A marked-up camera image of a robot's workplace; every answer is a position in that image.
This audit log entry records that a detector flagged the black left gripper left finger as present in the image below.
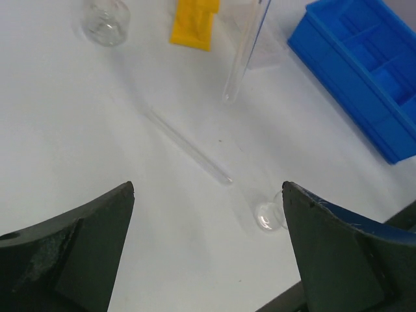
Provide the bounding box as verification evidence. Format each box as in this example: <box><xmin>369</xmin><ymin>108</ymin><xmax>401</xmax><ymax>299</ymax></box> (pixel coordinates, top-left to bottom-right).
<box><xmin>1</xmin><ymin>181</ymin><xmax>135</xmax><ymax>311</ymax></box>

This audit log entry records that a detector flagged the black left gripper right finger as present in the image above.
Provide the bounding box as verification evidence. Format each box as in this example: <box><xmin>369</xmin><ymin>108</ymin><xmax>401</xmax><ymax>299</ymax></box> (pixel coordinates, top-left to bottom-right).
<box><xmin>263</xmin><ymin>181</ymin><xmax>415</xmax><ymax>311</ymax></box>

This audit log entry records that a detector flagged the small clear glass beaker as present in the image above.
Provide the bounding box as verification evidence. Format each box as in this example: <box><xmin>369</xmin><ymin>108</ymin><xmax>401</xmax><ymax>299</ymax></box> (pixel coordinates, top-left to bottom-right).
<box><xmin>254</xmin><ymin>190</ymin><xmax>288</xmax><ymax>233</ymax></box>

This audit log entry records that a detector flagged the large clear test tube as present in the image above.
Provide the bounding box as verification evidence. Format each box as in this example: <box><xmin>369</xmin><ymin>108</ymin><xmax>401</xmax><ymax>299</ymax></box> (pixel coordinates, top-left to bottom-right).
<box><xmin>144</xmin><ymin>108</ymin><xmax>233</xmax><ymax>185</ymax></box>

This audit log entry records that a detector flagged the thin clear test tube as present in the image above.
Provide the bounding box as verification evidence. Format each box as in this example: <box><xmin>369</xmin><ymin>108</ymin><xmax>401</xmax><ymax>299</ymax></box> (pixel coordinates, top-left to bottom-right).
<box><xmin>222</xmin><ymin>0</ymin><xmax>271</xmax><ymax>104</ymax></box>

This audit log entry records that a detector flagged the yellow test tube rack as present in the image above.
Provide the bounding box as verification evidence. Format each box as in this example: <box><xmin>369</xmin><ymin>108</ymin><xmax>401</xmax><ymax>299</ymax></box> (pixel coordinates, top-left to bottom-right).
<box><xmin>170</xmin><ymin>0</ymin><xmax>220</xmax><ymax>51</ymax></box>

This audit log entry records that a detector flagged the clear plastic well plate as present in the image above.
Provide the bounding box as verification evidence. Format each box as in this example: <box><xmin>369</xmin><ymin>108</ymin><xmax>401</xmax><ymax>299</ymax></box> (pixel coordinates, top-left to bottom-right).
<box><xmin>220</xmin><ymin>1</ymin><xmax>287</xmax><ymax>70</ymax></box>

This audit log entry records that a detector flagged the blue plastic tray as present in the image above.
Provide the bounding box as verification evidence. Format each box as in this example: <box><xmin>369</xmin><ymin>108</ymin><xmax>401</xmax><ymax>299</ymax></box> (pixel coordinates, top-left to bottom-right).
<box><xmin>288</xmin><ymin>1</ymin><xmax>415</xmax><ymax>164</ymax></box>

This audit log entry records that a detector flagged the glass flask with stopper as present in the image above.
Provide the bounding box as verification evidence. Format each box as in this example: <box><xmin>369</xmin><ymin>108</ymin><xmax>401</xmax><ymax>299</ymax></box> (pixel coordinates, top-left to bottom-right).
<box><xmin>81</xmin><ymin>0</ymin><xmax>131</xmax><ymax>47</ymax></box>

